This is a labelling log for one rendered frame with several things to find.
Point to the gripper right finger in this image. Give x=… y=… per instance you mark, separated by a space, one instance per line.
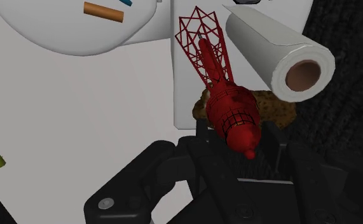
x=311 y=173

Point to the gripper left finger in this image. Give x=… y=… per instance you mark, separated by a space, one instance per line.
x=131 y=186

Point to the brown speckled lump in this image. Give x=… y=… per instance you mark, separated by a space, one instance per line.
x=274 y=108

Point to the red lattice tower figure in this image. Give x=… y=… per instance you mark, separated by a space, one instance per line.
x=234 y=114

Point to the white paper towel roll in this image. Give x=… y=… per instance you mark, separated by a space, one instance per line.
x=261 y=40

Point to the orange cylinder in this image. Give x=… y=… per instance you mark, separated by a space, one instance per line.
x=103 y=11

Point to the small dark object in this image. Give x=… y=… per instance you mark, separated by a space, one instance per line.
x=246 y=1

